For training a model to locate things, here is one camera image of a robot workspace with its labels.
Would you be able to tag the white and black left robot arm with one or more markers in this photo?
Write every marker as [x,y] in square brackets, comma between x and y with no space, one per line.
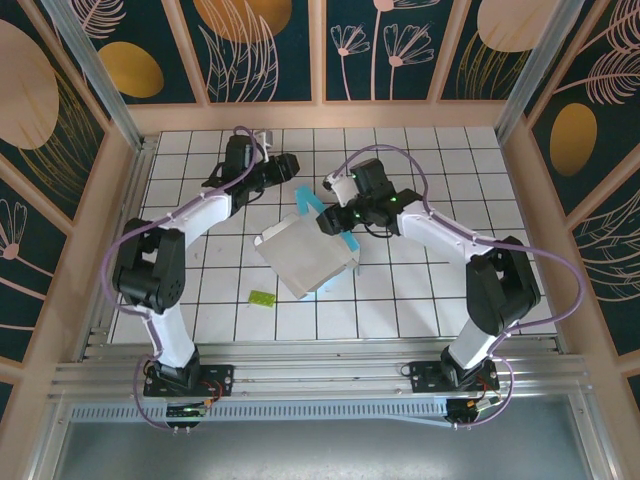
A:
[165,330]

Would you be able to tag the green toy brick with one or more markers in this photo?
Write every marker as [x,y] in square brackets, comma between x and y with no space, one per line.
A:
[262,298]

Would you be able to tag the aluminium frame post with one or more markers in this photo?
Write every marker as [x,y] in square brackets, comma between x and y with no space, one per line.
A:
[100,85]
[530,75]

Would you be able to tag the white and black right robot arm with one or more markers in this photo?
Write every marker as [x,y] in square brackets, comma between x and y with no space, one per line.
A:
[440,235]

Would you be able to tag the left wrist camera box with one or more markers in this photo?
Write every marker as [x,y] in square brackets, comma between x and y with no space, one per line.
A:
[264,138]

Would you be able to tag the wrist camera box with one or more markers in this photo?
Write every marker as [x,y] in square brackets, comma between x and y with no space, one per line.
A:
[264,138]
[341,187]

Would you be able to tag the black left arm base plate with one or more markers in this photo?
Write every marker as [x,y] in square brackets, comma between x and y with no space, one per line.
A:
[215,380]

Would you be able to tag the grey metal panel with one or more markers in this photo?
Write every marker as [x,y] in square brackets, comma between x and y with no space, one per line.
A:
[320,455]

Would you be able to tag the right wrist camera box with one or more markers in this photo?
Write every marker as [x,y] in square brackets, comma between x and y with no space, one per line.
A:
[341,187]

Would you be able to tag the aluminium side rail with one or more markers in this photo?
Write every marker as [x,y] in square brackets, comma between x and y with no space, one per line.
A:
[131,200]

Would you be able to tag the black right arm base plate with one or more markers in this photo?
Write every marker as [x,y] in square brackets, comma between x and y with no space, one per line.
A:
[425,377]

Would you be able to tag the aluminium mounting rail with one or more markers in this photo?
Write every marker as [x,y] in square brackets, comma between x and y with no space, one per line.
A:
[320,370]

